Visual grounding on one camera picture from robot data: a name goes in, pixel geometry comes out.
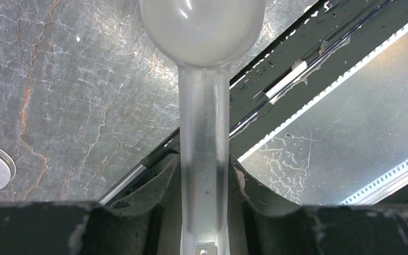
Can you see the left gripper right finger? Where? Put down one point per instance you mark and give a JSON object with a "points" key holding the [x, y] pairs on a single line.
{"points": [[261, 221]]}

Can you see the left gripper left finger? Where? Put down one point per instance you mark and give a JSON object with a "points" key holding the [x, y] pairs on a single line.
{"points": [[147, 221]]}

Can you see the clear plastic scoop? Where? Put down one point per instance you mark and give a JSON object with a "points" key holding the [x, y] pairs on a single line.
{"points": [[204, 39]]}

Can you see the white toothed cable duct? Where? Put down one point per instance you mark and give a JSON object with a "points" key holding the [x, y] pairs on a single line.
{"points": [[365, 42]]}

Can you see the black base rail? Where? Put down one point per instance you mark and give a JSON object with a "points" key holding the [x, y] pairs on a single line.
{"points": [[350, 148]]}

